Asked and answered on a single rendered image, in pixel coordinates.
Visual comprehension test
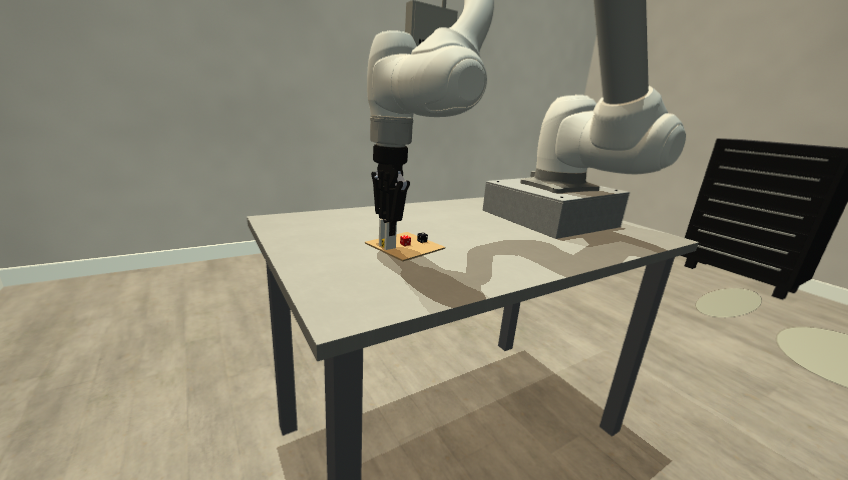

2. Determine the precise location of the tan square mat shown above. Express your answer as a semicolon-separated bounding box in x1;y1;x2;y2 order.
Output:
365;232;445;261

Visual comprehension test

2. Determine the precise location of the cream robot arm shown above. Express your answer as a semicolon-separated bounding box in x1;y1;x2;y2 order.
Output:
367;0;686;194

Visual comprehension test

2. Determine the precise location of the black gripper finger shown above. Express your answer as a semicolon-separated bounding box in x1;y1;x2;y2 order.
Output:
371;171;386;246
383;171;410;250

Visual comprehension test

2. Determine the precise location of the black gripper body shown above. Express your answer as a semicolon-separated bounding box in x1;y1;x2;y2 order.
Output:
373;144;408;189

